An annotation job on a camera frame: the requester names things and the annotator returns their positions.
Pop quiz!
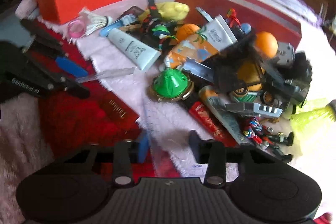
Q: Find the yellow plush toy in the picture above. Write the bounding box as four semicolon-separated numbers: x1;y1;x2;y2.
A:
157;1;190;21

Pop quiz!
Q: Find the white sunscreen tube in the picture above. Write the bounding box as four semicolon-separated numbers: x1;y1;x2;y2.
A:
108;29;161;72

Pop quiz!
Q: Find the red cord bracelet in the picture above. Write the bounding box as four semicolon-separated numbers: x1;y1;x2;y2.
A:
226;8;242;28

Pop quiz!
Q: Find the green small toy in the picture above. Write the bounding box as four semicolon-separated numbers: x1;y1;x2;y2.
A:
151;24;170;38

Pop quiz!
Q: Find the white feather shuttlecock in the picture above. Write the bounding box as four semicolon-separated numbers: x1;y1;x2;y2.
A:
79;8;113;36

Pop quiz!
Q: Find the orange ball right side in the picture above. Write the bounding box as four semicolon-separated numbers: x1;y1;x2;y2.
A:
255;31;278;58

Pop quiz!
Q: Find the dark red open box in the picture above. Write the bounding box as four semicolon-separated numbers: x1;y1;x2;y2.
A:
175;0;302;48

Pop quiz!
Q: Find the green spinning top toy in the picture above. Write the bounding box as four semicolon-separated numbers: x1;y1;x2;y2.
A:
149;68;194;102

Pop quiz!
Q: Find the smoky transparent box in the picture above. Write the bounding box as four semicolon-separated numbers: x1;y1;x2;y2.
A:
209;50;313;110

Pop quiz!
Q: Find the orange white cream tube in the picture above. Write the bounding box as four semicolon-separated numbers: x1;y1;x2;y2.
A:
164;15;238;68

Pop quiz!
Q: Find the light blue curved track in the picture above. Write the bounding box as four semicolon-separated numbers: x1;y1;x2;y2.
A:
99;14;137;37

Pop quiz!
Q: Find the orange printed ping pong ball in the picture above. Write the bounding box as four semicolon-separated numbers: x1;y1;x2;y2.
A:
175;23;200;42

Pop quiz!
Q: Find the neon yellow shuttlecock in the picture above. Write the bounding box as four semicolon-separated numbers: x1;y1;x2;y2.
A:
290;100;335;133

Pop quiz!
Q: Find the action figure toy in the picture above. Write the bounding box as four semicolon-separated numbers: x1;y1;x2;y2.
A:
241;117;294;163

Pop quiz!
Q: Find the clear plastic ruler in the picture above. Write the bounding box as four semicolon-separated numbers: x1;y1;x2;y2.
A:
75;67;135;84

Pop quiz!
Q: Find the red toothpaste tube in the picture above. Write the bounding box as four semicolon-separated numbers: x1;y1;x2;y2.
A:
187;101;238;147

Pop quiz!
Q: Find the pink tape ring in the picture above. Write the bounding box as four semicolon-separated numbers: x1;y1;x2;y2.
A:
67;20;87;39

